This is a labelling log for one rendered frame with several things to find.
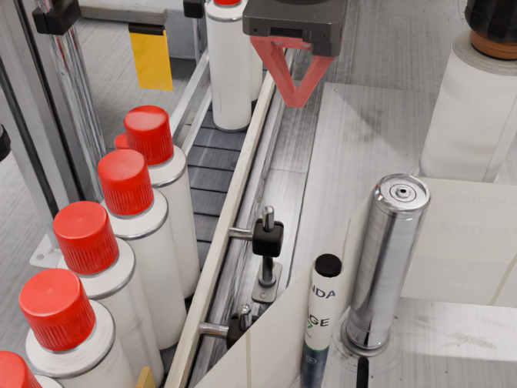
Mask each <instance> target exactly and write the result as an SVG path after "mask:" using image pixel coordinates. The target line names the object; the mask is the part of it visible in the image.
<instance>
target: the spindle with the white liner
mask: <svg viewBox="0 0 517 388"><path fill-rule="evenodd" d="M465 20H466V21H467V23H468V25H469V27H470V28H471V29H470V30H467V31H464V32H462V33H461V34H459V35H458V36H457V37H456V38H455V39H454V41H453V43H452V49H451V52H450V56H449V61H448V65H447V67H446V70H445V74H444V76H443V79H442V84H441V88H440V92H439V97H438V99H437V102H436V104H435V109H434V112H433V115H432V121H431V125H430V127H429V131H428V134H427V136H426V139H425V144H424V149H423V151H422V153H421V155H420V157H419V167H418V168H417V169H416V171H415V173H414V176H424V177H433V178H443V179H461V180H468V181H476V182H490V183H496V182H497V180H498V177H499V170H500V169H501V167H502V164H503V162H504V160H505V157H506V154H507V152H508V150H509V146H510V145H511V143H512V140H513V139H514V137H515V134H516V132H517V0H468V1H467V6H466V7H465Z"/></svg>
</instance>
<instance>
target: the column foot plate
mask: <svg viewBox="0 0 517 388"><path fill-rule="evenodd" d="M61 256H62V253H57V252H54V249H53V248H52V244H51V243H50V240H49V238H48V235H47V233H46V234H45V236H44V238H43V239H42V241H41V242H40V244H39V246H38V248H37V249H36V251H35V252H34V254H33V255H32V257H31V259H30V263H31V265H33V266H40V267H45V268H49V269H54V268H56V266H57V263H58V261H59V259H60V257H61Z"/></svg>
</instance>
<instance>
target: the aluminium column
mask: <svg viewBox="0 0 517 388"><path fill-rule="evenodd" d="M17 2H18V6H19V8H20V11H21V14H22V17H23V20H24V23H25V27H26V29H27V32H28V36H29V38H30V41H31V44H32V48H33V51H34V53H35V57H36V60H37V63H38V67H39V70H40V73H41V75H42V79H43V82H44V85H45V89H46V92H47V94H48V99H49V101H50V104H51V107H52V111H53V115H54V117H55V122H56V125H57V128H58V133H59V135H60V139H61V141H62V145H63V149H64V151H65V154H64V152H63V149H62V145H61V143H60V140H59V137H58V133H57V131H56V128H55V124H54V122H53V119H52V115H51V113H50V110H49V107H48V103H47V101H46V98H45V94H44V92H43V89H42V85H41V83H40V80H39V77H38V73H37V71H36V68H35V64H34V62H33V59H32V55H31V52H30V50H29V47H28V43H27V41H26V38H25V34H24V32H23V29H22V25H21V22H20V20H19V17H18V13H17V11H16V8H15V4H14V2H13V0H0V123H1V124H2V125H3V126H4V127H5V129H6V131H7V133H8V136H9V138H10V140H11V144H10V146H11V150H12V153H13V155H14V157H15V160H16V162H17V164H18V167H19V169H20V171H21V174H22V177H23V179H24V180H25V184H26V185H27V188H28V190H29V193H30V195H31V197H32V200H33V203H34V204H35V208H36V209H37V212H38V214H39V217H40V219H41V221H42V224H43V226H44V228H45V231H46V233H47V235H48V238H49V240H50V243H51V244H52V248H53V249H54V252H57V253H62V251H61V249H60V247H59V244H58V241H57V239H56V237H55V234H54V232H53V228H52V223H53V221H54V219H55V217H56V215H57V214H58V213H59V211H60V210H62V209H63V208H65V207H66V206H68V205H70V204H72V203H74V202H80V200H79V197H78V193H79V195H80V197H81V200H82V201H92V202H95V198H94V195H93V192H92V187H91V185H90V182H89V180H88V175H87V172H86V170H85V165H84V162H83V159H82V155H81V153H80V149H79V147H78V143H77V139H76V137H75V132H74V129H73V127H72V122H71V119H70V117H69V114H68V110H67V107H66V104H65V100H64V97H63V94H62V90H61V87H60V84H59V81H58V76H57V74H56V71H55V67H54V64H53V61H52V57H51V54H50V51H49V48H48V44H47V42H46V38H45V34H39V33H38V32H37V29H36V27H35V23H34V20H33V17H32V12H33V11H34V10H35V9H36V6H35V1H34V0H17ZM65 155H66V158H67V160H68V163H67V161H66V158H65ZM68 164H69V167H70V170H71V172H72V175H71V173H70V170H69V167H68ZM72 176H73V179H74V181H75V184H76V187H77V190H78V193H77V191H76V188H75V184H74V182H73V179H72Z"/></svg>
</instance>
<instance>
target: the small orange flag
mask: <svg viewBox="0 0 517 388"><path fill-rule="evenodd" d="M128 31H129V35H130V40H131V44H132V52H133V56H134V61H135V69H136V73H137V77H138V85H139V88H145V89H158V90H165V91H173V85H172V74H171V68H170V61H169V56H168V45H167V38H166V32H165V26H164V25H155V24H147V23H138V22H129V24H128Z"/></svg>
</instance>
